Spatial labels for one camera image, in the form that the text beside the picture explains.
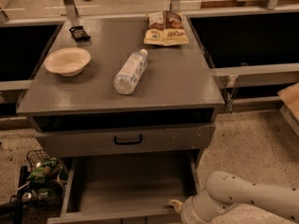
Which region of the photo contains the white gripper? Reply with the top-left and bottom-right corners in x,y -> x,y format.
169,195 -> 210,224

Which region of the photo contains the grey drawer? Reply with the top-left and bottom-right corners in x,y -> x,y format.
36,124 -> 216,158
47,151 -> 200,224

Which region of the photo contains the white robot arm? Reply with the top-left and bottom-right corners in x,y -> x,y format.
169,171 -> 299,224

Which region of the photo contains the grey top drawer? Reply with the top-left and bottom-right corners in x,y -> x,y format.
36,124 -> 216,158

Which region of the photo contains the grey drawer cabinet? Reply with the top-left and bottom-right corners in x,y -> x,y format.
16,15 -> 225,173

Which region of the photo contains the green chip bag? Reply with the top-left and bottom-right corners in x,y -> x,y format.
27,158 -> 62,184

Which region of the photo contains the clear plastic water bottle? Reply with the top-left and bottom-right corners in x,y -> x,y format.
113,49 -> 148,95

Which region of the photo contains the brown cardboard box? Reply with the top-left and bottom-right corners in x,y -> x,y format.
278,82 -> 299,120

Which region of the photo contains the yellow brown chip bag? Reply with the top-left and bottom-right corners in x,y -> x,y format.
144,10 -> 189,47

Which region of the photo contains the white bowl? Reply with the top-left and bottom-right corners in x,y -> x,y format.
44,48 -> 91,77

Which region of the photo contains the small black snack packet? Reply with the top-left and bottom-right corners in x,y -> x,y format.
69,26 -> 91,42

